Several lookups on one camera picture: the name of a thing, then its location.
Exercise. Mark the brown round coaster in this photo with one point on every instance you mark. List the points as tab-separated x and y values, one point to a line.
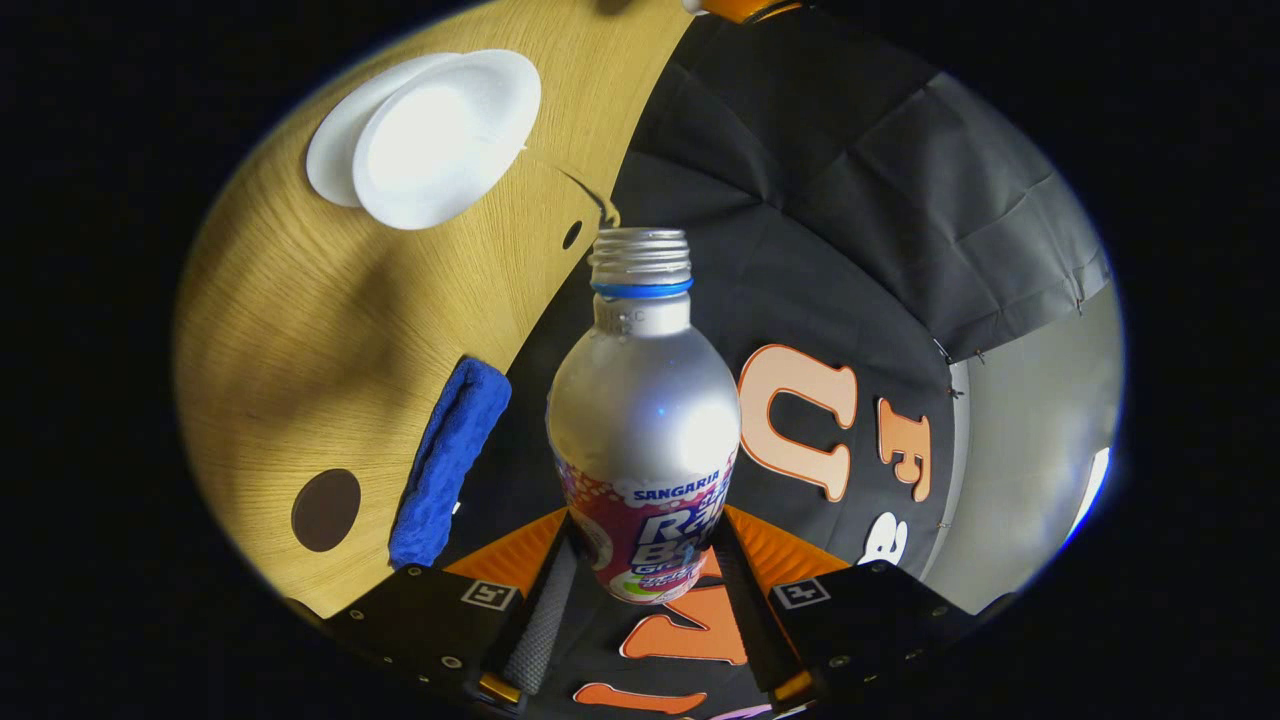
326	510

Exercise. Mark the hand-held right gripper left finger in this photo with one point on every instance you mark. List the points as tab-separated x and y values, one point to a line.
540	620

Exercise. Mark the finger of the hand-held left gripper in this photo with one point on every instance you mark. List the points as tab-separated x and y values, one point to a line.
745	8

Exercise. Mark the white saucer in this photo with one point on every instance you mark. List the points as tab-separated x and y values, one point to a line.
335	150

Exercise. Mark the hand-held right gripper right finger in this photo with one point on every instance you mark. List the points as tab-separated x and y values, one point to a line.
745	620

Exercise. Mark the black backdrop cloth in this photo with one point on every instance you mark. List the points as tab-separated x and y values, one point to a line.
800	200

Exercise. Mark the white teacup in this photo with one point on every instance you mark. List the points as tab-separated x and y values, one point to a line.
440	140

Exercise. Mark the silver water bottle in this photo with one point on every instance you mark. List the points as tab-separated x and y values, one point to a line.
640	400

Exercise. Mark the blue cloth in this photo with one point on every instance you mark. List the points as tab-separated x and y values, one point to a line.
445	460

